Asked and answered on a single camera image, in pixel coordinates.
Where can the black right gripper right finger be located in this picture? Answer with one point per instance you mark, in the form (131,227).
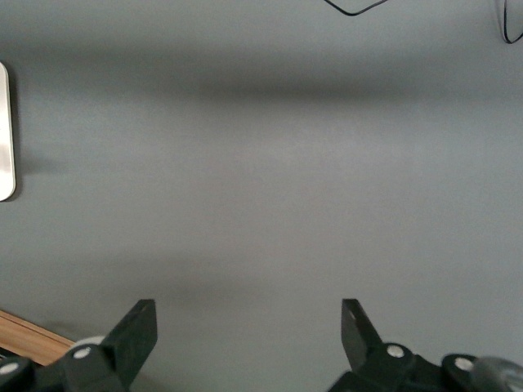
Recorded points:
(367,355)

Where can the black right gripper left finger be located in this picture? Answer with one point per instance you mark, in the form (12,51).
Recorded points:
(122,351)

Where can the white tray edge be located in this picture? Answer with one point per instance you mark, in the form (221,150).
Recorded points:
(5,134)

